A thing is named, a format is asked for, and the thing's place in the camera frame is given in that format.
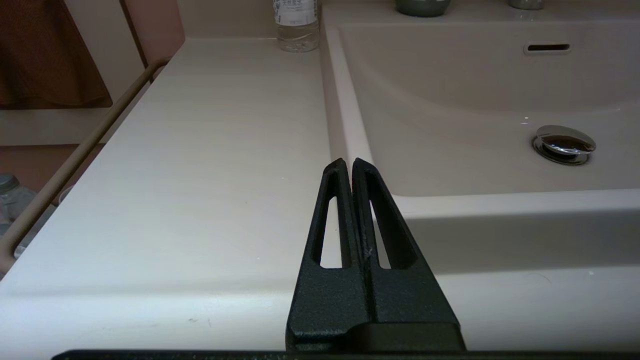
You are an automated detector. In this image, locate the beige towel rail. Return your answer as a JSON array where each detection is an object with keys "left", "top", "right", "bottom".
[{"left": 0, "top": 57, "right": 171, "bottom": 273}]

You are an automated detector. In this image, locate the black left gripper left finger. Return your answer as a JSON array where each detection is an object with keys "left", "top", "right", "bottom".
[{"left": 286, "top": 158, "right": 373, "bottom": 351}]

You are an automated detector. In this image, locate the brown slipper holder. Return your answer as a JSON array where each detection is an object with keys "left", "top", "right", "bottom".
[{"left": 0, "top": 0, "right": 113, "bottom": 108}]

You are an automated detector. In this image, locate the small grey-capped water bottle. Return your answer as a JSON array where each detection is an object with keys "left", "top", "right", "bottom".
[{"left": 0, "top": 172, "right": 38, "bottom": 236}]

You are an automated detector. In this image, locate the uncapped clear plastic bottle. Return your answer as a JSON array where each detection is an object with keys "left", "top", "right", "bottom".
[{"left": 272, "top": 0, "right": 321, "bottom": 53}]

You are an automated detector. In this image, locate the chrome sink drain stopper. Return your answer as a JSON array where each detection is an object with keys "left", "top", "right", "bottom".
[{"left": 531, "top": 125, "right": 597, "bottom": 166}]

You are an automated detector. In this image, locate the grey pump soap bottle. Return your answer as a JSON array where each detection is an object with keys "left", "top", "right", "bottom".
[{"left": 395, "top": 0, "right": 452, "bottom": 18}]

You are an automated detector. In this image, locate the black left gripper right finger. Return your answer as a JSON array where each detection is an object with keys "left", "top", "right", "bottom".
[{"left": 351, "top": 157, "right": 461, "bottom": 326}]

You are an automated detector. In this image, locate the white ceramic sink basin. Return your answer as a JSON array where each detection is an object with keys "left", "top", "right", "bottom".
[{"left": 322, "top": 0, "right": 640, "bottom": 273}]

